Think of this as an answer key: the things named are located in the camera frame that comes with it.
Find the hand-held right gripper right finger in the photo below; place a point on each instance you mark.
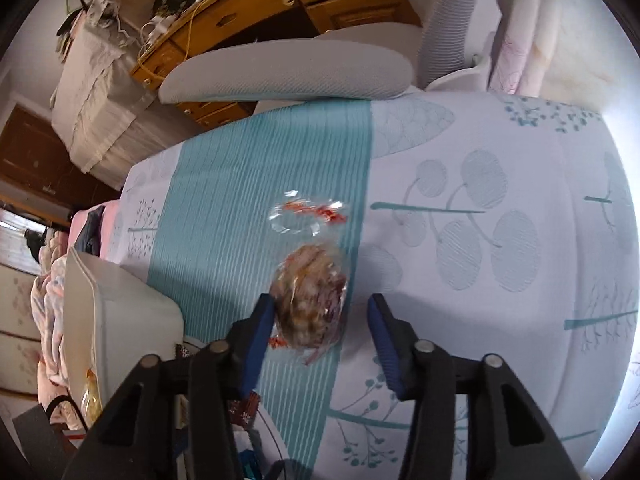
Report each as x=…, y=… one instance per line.
x=387, y=355

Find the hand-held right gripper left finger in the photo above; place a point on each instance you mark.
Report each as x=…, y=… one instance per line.
x=257, y=345

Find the clear red print bun bag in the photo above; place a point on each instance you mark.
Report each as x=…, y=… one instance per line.
x=310, y=305

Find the white plastic storage bin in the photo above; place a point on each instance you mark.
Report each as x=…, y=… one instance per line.
x=125, y=320

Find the small dark snack packet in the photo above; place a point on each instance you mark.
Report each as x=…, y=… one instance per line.
x=245, y=410

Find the leaf print tablecloth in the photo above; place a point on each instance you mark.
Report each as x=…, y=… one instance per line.
x=450, y=185

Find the blue denim bag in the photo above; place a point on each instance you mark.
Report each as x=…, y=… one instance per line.
x=92, y=235

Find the pink blanket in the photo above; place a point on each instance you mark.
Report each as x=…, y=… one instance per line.
x=109, y=208

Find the floral quilt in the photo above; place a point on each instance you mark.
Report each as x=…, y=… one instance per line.
x=47, y=320

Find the grey office chair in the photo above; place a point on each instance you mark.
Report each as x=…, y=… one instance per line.
x=290, y=75

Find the brown wooden door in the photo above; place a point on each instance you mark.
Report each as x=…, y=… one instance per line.
x=30, y=155

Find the white lace cloth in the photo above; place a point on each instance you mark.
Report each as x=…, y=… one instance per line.
x=95, y=90

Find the wooden desk with drawers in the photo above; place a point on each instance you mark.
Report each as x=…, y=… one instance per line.
x=235, y=17

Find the white power strip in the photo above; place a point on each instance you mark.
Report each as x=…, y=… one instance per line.
x=160, y=23

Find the white leaf print curtain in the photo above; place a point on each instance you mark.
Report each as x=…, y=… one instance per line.
x=550, y=20

